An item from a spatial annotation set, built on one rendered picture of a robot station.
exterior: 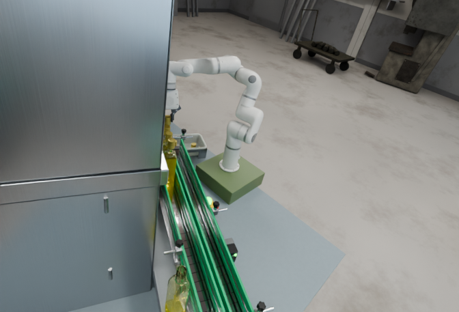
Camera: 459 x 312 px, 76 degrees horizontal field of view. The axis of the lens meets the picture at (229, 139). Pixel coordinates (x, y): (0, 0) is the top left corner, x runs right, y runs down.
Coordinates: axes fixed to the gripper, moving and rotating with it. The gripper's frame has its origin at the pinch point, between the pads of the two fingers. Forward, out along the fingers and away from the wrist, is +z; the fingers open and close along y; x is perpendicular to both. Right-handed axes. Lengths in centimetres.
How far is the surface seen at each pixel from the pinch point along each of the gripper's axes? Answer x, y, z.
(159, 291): -61, -15, 49
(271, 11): 744, 487, -147
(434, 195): 36, 325, 111
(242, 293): -75, 12, 45
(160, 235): -38, -10, 42
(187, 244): -45, 0, 44
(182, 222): -34, 1, 41
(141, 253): -57, -21, 34
